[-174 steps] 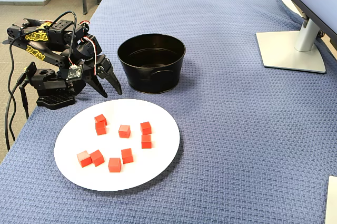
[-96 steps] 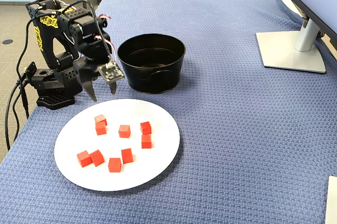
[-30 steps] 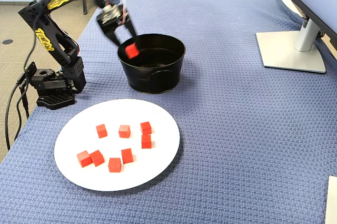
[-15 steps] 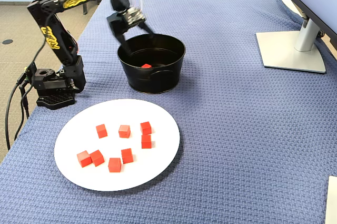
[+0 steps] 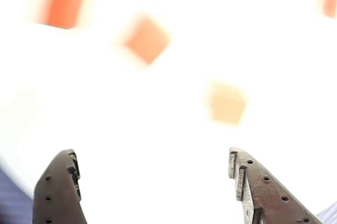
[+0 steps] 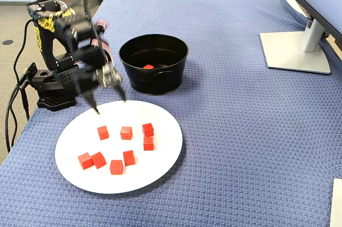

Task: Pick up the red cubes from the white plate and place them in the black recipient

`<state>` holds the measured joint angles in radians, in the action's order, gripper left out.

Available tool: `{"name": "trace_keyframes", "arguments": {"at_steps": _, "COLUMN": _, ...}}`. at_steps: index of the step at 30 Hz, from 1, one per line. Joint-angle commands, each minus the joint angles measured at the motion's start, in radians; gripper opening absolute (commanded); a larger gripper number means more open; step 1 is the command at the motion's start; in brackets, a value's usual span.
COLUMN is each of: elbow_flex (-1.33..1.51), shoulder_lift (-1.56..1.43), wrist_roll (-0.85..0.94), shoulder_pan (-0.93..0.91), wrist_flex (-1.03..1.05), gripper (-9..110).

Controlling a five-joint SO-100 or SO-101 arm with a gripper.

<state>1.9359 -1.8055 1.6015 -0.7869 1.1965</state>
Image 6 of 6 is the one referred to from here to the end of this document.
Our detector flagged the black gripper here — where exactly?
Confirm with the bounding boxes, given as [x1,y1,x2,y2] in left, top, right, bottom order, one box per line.
[74,64,127,115]

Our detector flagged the white flat board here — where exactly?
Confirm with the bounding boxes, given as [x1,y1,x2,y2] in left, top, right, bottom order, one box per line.
[330,177,342,227]

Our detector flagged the white round plate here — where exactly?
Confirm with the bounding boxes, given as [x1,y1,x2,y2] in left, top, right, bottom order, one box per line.
[55,100,184,195]

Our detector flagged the blue woven cloth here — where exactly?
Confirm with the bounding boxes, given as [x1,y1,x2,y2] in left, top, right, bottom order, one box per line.
[0,0,342,227]

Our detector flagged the silver monitor stand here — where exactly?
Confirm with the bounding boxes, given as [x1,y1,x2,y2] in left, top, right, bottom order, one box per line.
[259,10,332,75]

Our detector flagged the black metal bucket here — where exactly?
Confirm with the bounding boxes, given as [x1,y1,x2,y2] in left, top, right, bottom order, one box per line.
[119,34,189,96]

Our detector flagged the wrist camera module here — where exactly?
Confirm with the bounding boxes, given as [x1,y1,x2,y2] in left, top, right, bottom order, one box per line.
[101,66,123,88]

